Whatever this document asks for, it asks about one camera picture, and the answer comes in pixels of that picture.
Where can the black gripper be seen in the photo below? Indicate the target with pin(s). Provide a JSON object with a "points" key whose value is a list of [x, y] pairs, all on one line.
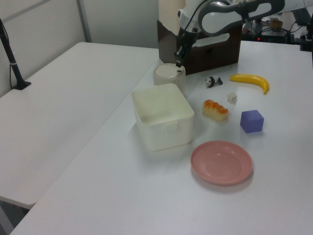
{"points": [[187, 36]]}

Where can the cream round trash can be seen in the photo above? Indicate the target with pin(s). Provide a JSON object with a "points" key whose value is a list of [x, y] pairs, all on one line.
{"points": [[168, 76]]}

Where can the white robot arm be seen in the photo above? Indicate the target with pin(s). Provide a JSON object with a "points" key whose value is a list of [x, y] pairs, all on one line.
{"points": [[217, 20]]}

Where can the dark brown wooden crate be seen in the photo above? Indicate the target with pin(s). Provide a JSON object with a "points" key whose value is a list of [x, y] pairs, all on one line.
{"points": [[220, 56]]}

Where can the small panda toy figure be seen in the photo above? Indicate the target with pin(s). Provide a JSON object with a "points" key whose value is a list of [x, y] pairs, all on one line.
{"points": [[212, 81]]}

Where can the cream plastic cabinet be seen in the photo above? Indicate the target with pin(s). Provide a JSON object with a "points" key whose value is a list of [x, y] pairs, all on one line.
{"points": [[170, 12]]}

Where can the toy bread loaf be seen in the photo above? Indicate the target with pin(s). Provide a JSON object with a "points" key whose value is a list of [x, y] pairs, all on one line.
{"points": [[215, 110]]}

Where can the small white crumpled object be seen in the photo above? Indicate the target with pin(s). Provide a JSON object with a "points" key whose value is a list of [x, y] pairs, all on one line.
{"points": [[231, 97]]}

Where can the white square plastic box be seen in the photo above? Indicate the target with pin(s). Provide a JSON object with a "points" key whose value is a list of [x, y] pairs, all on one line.
{"points": [[161, 117]]}

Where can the yellow toy banana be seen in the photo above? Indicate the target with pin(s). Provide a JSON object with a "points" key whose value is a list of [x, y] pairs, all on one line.
{"points": [[254, 79]]}

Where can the black device with red light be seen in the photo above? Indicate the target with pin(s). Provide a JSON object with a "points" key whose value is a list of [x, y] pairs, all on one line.
{"points": [[271, 35]]}

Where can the purple cube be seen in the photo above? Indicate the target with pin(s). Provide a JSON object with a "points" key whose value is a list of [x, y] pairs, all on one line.
{"points": [[252, 121]]}

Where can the small brown cardboard box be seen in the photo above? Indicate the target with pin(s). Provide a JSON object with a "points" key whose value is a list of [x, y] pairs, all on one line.
{"points": [[275, 23]]}

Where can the pink plastic plate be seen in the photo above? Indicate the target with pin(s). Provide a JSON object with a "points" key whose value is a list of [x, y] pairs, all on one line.
{"points": [[221, 162]]}

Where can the black keyboard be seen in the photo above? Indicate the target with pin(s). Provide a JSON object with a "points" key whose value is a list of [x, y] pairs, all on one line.
{"points": [[303, 17]]}

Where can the black clamp mount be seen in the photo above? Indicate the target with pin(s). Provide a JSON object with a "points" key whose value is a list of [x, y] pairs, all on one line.
{"points": [[306, 40]]}

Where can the black camera stand pole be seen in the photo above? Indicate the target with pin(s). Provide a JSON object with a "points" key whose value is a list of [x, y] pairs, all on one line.
{"points": [[9, 56]]}

